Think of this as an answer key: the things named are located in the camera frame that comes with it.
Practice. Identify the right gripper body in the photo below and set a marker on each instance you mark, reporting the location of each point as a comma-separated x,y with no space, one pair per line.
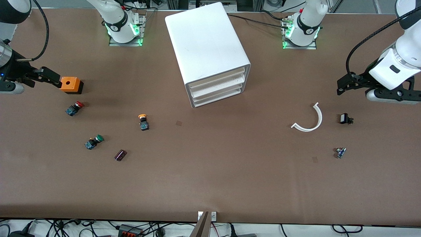
15,68

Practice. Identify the yellow push button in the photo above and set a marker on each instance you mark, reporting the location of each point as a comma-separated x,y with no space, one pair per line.
143,124

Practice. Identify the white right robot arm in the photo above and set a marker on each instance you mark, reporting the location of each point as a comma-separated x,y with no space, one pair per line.
120,26

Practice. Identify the red push button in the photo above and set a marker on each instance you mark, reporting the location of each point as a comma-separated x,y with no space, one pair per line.
74,108

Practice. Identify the green push button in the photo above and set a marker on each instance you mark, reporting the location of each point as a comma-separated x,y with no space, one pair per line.
93,142

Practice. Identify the white curved plastic strip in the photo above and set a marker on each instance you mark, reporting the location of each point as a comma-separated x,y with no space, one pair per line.
320,118

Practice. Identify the small blue electronic component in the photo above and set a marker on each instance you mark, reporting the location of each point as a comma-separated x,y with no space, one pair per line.
340,152

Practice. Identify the dark brown capacitor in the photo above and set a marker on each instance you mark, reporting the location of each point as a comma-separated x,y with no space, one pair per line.
120,155

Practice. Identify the black power strip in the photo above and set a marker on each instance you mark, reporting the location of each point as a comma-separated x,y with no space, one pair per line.
130,231

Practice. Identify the orange button enclosure box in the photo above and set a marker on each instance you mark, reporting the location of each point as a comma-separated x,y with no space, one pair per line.
69,84

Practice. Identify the black switch with white face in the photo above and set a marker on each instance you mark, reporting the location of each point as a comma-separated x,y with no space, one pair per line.
344,118

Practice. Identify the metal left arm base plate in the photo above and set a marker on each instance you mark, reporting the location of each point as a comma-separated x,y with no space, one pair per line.
310,47

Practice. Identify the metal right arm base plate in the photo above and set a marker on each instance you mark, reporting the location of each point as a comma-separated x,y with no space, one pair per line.
115,43

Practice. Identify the white mounting bracket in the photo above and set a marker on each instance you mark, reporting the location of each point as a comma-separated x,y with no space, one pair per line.
214,216

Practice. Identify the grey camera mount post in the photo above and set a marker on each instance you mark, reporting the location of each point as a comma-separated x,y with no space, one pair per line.
201,228

